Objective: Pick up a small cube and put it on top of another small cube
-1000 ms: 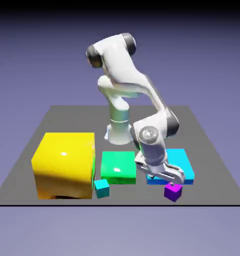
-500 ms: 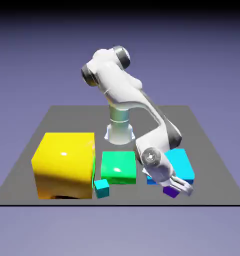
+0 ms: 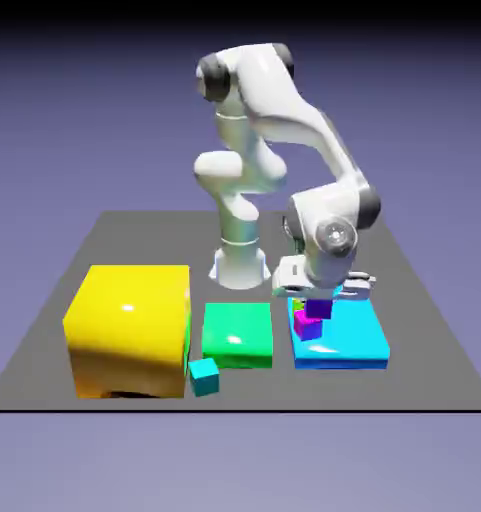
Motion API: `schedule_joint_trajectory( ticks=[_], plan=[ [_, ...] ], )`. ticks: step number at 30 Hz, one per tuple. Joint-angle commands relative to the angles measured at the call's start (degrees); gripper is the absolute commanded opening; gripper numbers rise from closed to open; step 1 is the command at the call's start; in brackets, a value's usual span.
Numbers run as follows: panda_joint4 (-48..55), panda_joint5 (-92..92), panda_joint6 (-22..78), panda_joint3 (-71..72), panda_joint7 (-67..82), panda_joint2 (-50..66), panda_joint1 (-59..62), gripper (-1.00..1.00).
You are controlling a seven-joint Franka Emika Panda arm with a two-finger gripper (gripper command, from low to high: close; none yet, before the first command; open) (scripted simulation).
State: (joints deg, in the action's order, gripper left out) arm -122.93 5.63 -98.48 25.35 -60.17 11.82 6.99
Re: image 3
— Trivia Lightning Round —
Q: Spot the small purple cube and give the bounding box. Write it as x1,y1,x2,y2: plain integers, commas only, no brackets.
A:
305,298,334,321

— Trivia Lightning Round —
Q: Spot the large green box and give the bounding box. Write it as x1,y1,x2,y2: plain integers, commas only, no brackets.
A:
201,302,274,370

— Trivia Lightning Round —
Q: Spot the small magenta cube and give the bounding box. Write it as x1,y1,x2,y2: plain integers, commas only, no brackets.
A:
293,309,324,342

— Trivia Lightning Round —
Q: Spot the large cyan box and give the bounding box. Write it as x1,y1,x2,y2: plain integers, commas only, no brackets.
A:
286,294,392,372

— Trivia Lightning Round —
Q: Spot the large yellow box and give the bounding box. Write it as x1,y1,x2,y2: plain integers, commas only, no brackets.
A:
62,263,192,400

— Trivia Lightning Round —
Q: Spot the small teal cube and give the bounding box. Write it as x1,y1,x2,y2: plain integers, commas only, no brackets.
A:
187,357,222,398

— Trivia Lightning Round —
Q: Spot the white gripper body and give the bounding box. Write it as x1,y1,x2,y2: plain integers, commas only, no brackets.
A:
271,271,378,302

